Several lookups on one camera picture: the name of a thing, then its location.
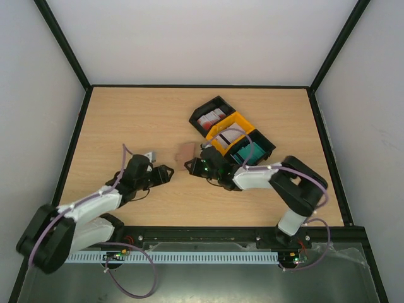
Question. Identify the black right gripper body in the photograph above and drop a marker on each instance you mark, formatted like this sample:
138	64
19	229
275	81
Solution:
199	166

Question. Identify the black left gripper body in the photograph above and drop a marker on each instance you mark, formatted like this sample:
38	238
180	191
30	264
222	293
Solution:
161	178

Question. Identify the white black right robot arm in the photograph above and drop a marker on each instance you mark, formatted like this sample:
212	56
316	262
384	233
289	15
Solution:
301	188

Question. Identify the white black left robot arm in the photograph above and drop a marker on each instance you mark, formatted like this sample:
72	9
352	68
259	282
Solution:
54	233

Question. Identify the teal cards stack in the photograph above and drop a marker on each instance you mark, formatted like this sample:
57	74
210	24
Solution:
252	152

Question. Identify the red white cards stack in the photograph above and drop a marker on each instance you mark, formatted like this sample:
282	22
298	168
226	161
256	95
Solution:
207	120

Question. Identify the black card bin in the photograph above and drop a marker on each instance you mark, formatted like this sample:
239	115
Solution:
217	102

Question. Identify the yellow card bin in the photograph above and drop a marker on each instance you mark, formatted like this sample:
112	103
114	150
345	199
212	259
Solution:
220	127

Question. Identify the black bin with teal cards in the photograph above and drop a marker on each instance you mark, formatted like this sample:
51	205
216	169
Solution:
254	136

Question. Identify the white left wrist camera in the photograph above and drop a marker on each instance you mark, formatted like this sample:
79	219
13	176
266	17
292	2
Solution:
152	156

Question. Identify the black mounting rail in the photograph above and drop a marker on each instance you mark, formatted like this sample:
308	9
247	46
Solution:
263	237

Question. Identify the white slotted cable duct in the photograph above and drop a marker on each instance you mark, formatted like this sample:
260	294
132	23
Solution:
159	257

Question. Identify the black enclosure frame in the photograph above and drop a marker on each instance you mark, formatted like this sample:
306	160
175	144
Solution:
147	58

